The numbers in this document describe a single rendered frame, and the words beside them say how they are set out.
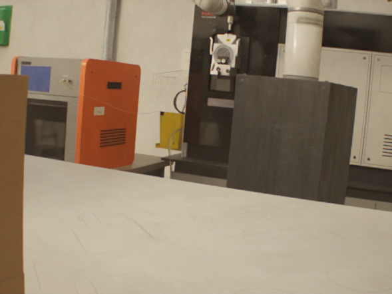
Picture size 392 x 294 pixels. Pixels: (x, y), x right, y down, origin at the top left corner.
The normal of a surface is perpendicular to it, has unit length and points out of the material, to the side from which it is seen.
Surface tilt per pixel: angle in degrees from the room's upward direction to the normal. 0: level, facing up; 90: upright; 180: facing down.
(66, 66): 90
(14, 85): 90
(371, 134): 90
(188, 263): 0
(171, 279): 0
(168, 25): 90
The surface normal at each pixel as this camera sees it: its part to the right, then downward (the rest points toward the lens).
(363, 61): -0.36, 0.08
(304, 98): -0.55, 0.06
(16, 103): 0.90, 0.13
